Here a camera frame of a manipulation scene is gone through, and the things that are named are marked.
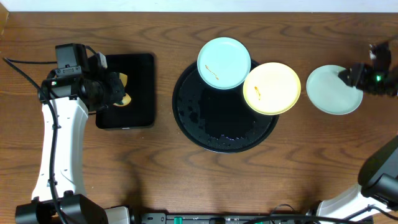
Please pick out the black rectangular water tray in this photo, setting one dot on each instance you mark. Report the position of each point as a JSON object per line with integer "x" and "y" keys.
{"x": 140, "y": 112}

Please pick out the yellow plate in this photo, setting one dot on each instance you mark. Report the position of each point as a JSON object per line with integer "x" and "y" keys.
{"x": 271, "y": 88}

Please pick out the round black tray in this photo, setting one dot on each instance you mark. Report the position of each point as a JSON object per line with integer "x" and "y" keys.
{"x": 217, "y": 120}

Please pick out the light green plate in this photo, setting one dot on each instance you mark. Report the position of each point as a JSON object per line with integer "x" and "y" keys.
{"x": 329, "y": 93}
{"x": 223, "y": 63}

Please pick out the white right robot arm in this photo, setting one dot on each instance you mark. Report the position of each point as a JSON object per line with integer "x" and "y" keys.
{"x": 376, "y": 191}

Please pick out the green and yellow sponge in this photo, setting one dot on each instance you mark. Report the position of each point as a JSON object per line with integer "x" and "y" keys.
{"x": 126, "y": 98}

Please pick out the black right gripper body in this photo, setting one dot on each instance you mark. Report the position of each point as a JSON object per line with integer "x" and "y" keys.
{"x": 365, "y": 80}

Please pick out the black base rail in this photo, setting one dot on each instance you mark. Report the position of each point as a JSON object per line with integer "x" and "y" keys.
{"x": 165, "y": 217}

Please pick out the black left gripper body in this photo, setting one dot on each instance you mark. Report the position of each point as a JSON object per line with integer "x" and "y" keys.
{"x": 115, "y": 90}

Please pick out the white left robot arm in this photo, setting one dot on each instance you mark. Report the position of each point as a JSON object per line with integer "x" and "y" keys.
{"x": 59, "y": 195}

